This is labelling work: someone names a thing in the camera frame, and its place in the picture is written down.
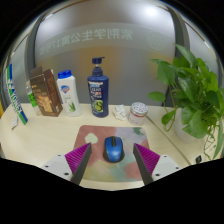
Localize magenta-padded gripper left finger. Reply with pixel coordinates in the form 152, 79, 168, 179
40, 142, 93, 186

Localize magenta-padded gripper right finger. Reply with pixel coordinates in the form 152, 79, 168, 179
132, 143, 183, 186

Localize blue computer mouse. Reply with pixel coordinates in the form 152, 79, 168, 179
102, 135, 126, 164

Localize floral print mouse pad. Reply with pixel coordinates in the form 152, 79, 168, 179
71, 124, 150, 183

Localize small white jar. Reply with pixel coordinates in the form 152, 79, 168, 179
128, 101, 149, 127

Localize crumpled white tissue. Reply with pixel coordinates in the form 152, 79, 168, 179
112, 104, 130, 121

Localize white bottle with blue cap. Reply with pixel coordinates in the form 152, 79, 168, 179
56, 69, 83, 118

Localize dark blue pump bottle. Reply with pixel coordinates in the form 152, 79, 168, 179
87, 56, 110, 119

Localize brown carton box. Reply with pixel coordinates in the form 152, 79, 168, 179
29, 65, 64, 118

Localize small white packet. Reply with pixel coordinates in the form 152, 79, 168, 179
10, 116, 20, 130

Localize clear green-label water bottle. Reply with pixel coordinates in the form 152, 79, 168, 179
25, 80, 42, 117

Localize green plant in white pot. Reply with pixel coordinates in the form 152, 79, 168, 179
147, 43, 224, 161

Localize tall white green tube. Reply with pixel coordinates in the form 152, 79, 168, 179
5, 63, 29, 126

